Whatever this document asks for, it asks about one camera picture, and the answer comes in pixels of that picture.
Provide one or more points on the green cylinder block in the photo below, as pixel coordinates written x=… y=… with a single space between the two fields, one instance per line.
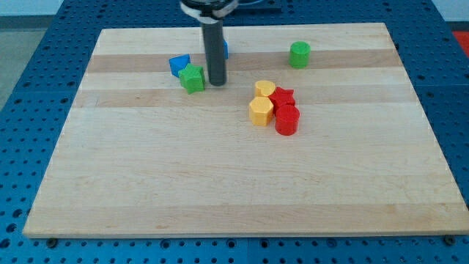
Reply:
x=299 y=54

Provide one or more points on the red cylinder block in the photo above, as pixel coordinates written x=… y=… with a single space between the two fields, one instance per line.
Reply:
x=287 y=120

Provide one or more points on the yellow hexagon block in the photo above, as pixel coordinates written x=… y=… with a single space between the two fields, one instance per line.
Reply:
x=260 y=111

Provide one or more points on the blue triangle block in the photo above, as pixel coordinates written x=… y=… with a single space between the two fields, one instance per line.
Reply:
x=178 y=63

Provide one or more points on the black robot arm flange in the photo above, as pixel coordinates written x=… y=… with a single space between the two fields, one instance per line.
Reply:
x=208 y=11

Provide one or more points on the green star block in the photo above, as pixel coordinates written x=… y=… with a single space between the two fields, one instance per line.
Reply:
x=192 y=78

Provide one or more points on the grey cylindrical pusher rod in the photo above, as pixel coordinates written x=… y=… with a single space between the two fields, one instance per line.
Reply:
x=213 y=38

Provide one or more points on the blue cube block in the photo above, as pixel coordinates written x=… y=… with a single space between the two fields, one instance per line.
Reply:
x=226 y=50

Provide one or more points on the light wooden board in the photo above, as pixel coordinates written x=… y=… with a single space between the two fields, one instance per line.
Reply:
x=139 y=157

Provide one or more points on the red star block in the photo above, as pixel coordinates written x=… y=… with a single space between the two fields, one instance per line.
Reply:
x=281 y=97

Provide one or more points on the yellow heart block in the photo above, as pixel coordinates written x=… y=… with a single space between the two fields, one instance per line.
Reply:
x=264 y=88

